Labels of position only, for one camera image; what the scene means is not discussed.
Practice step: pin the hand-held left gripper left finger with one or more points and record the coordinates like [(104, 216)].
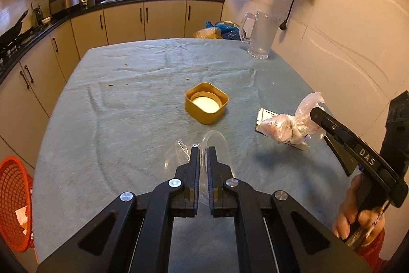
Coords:
[(193, 170)]

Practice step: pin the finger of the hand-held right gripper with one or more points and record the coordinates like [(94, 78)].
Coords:
[(343, 161), (329, 124)]

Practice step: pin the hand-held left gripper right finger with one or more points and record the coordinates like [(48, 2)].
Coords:
[(213, 170)]

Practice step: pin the clear plastic cup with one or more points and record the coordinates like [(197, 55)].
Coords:
[(179, 151)]

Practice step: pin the clear plastic bag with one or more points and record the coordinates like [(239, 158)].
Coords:
[(281, 129)]

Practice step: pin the red plastic mesh basket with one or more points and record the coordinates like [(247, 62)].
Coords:
[(28, 196)]

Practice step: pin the person's right forearm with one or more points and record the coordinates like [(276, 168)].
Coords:
[(372, 247)]

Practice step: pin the person's right hand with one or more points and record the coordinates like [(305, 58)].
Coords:
[(343, 218)]

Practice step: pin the yellow square jar lid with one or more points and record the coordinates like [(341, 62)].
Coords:
[(204, 118)]

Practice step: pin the small white carton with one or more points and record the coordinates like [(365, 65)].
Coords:
[(265, 116)]

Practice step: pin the clear glass pitcher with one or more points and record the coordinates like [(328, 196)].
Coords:
[(260, 36)]

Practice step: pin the blue plastic bag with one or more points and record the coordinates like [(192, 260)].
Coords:
[(228, 31)]

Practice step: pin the orange plastic bag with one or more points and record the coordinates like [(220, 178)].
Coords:
[(207, 33)]

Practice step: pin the beige kitchen base cabinets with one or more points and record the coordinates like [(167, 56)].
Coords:
[(121, 23)]

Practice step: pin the rice cooker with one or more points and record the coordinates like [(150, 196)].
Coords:
[(64, 1)]

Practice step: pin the gas stove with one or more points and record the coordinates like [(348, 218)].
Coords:
[(19, 42)]

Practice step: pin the steel kettle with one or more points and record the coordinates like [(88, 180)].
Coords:
[(37, 17)]

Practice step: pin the black frying pan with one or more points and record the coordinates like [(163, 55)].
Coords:
[(14, 28)]

